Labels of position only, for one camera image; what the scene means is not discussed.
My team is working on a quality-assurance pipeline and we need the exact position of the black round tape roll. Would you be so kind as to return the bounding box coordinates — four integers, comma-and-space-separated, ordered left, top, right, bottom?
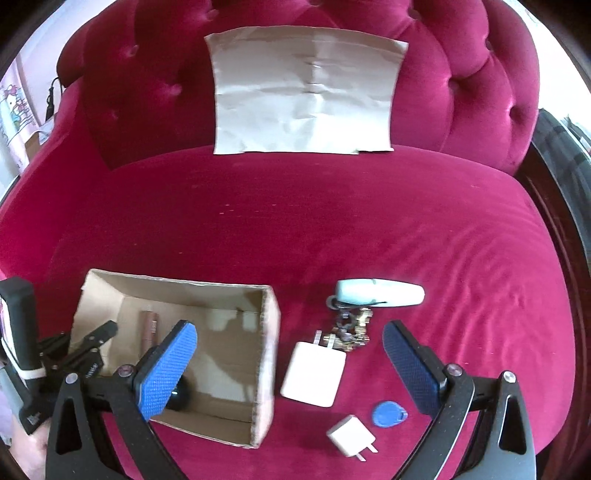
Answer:
165, 375, 193, 411

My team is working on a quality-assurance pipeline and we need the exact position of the brown lipstick tube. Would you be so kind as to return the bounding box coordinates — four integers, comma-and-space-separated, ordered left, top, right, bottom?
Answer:
140, 311, 159, 356

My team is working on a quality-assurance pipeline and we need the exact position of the blue key fob tag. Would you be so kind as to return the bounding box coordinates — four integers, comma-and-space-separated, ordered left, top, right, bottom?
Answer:
372, 400, 408, 428

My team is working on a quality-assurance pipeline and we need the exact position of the metal keychain bunch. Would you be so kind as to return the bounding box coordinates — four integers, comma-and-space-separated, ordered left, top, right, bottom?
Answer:
321, 295, 373, 353

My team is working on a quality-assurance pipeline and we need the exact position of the small white plug adapter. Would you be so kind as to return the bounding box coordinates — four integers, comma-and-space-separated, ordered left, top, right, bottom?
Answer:
327, 415, 378, 462

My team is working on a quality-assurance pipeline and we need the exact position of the white light-blue tube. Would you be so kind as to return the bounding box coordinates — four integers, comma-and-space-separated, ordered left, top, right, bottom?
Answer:
328, 278, 426, 309

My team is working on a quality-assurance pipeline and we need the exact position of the large white charger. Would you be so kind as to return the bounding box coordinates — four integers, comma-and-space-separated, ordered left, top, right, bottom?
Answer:
280, 330, 346, 408

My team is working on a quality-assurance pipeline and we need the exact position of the person's left hand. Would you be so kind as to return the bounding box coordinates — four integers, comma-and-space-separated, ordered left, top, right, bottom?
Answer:
10, 417, 51, 480

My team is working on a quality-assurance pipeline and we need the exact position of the open cardboard box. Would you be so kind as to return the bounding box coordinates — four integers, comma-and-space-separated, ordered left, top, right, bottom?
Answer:
71, 269, 280, 448

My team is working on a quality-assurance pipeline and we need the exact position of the red velvet tufted sofa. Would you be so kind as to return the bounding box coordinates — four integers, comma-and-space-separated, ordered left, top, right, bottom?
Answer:
1, 1, 575, 479

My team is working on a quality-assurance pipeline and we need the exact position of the cartoon print curtain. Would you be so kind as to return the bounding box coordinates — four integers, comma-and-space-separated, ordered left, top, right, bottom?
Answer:
1, 60, 40, 174

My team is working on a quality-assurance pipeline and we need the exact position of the dark plaid blanket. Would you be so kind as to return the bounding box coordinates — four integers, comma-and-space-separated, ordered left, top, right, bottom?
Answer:
533, 109, 590, 227

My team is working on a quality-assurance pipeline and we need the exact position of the crumpled brown paper sheet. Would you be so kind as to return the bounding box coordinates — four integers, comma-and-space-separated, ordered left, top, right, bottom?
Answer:
205, 26, 409, 155

